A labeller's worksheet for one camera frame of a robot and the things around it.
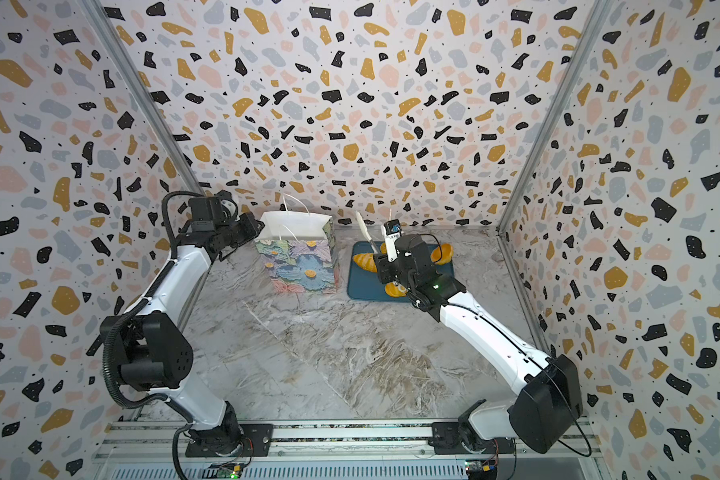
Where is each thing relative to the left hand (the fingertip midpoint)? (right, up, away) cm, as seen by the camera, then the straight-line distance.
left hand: (262, 216), depth 85 cm
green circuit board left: (-2, -62, -15) cm, 64 cm away
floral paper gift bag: (+10, -9, 0) cm, 14 cm away
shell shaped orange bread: (+39, -23, +15) cm, 47 cm away
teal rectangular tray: (+28, -22, +18) cm, 40 cm away
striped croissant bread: (+29, -13, +21) cm, 38 cm away
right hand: (+33, -9, -8) cm, 35 cm away
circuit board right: (+58, -62, -13) cm, 86 cm away
